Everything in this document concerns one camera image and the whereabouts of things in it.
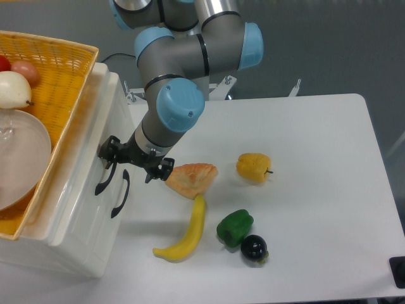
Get red tomato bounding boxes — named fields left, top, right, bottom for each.
left=0, top=55, right=11, bottom=72

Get metal table bracket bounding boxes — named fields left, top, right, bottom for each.
left=123, top=80, right=137, bottom=105
left=288, top=79, right=301, bottom=98
left=208, top=75, right=237, bottom=101

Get lower white drawer black handle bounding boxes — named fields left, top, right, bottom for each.
left=110, top=169, right=130, bottom=219

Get white drawer cabinet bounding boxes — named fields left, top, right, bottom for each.
left=1, top=63, right=135, bottom=277

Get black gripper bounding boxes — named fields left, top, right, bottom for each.
left=97, top=134, right=175, bottom=184

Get pink peach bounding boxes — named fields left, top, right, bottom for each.
left=11, top=61, right=41, bottom=87

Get toasted bread slice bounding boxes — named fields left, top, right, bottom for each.
left=165, top=163, right=218, bottom=200

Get black cable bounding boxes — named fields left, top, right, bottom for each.
left=100, top=52, right=137, bottom=64

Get green bell pepper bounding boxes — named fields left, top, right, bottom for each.
left=216, top=209, right=254, bottom=248

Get dark purple eggplant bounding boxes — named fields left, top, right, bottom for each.
left=240, top=234, right=269, bottom=265

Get right metal table bracket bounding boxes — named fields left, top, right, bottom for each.
left=288, top=79, right=301, bottom=98

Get left metal table bracket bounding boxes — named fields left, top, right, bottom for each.
left=123, top=80, right=137, bottom=105

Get yellow bell pepper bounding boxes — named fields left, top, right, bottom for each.
left=236, top=153, right=273, bottom=183

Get yellow banana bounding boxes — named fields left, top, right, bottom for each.
left=153, top=194, right=206, bottom=262

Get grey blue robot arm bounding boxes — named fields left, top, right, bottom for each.
left=98, top=1, right=264, bottom=181

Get black corner device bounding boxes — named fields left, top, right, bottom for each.
left=389, top=256, right=405, bottom=289

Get middle metal table bracket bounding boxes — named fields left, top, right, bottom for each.
left=208, top=75, right=237, bottom=101

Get beige plate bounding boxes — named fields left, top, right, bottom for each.
left=1, top=110, right=51, bottom=210

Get yellow woven basket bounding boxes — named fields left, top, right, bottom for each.
left=1, top=30, right=99, bottom=241

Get white pear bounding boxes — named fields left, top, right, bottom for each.
left=0, top=71, right=33, bottom=109

